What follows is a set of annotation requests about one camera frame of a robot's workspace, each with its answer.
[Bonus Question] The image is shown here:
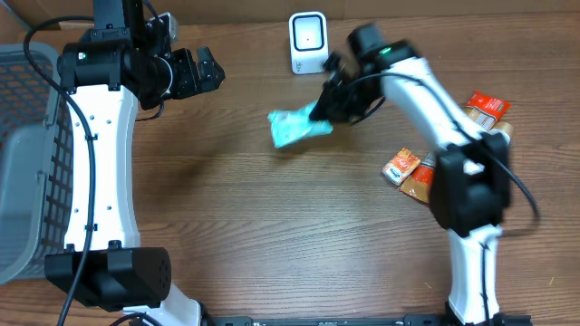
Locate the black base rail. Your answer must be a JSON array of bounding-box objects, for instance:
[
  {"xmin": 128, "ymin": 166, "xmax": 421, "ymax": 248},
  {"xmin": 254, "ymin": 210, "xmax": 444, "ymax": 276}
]
[{"xmin": 129, "ymin": 312, "xmax": 532, "ymax": 326}]

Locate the teal snack pouch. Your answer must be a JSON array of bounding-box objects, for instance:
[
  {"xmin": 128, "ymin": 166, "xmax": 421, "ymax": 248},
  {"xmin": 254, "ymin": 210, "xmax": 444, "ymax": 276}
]
[{"xmin": 267, "ymin": 101, "xmax": 334, "ymax": 149}]

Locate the white tube gold cap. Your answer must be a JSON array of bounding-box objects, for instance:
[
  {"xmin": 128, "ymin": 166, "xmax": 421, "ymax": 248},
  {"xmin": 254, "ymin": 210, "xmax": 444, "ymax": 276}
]
[{"xmin": 489, "ymin": 121, "xmax": 514, "ymax": 143}]

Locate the small orange box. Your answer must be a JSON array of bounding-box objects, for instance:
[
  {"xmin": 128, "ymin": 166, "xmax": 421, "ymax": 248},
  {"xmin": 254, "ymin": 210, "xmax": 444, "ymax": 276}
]
[{"xmin": 382, "ymin": 148, "xmax": 421, "ymax": 187}]

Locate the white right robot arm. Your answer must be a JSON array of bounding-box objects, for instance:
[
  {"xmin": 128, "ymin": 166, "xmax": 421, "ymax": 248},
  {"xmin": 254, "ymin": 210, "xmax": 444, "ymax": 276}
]
[{"xmin": 310, "ymin": 41, "xmax": 510, "ymax": 325}]

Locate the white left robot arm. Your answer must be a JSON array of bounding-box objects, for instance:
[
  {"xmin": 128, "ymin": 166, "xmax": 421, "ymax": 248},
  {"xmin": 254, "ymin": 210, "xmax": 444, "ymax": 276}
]
[{"xmin": 44, "ymin": 23, "xmax": 225, "ymax": 325}]

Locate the grey plastic mesh basket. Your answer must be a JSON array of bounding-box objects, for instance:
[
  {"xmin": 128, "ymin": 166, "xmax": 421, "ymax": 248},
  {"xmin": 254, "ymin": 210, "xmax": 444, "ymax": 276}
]
[{"xmin": 1, "ymin": 43, "xmax": 73, "ymax": 283}]

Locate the white barcode scanner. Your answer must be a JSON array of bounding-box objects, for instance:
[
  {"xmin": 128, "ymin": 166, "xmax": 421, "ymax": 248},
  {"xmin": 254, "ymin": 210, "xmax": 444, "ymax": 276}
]
[{"xmin": 288, "ymin": 11, "xmax": 329, "ymax": 74}]

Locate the orange brown snack packet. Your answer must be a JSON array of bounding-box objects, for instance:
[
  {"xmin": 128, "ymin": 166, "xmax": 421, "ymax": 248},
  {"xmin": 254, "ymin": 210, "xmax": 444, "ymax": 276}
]
[{"xmin": 400, "ymin": 91, "xmax": 511, "ymax": 204}]

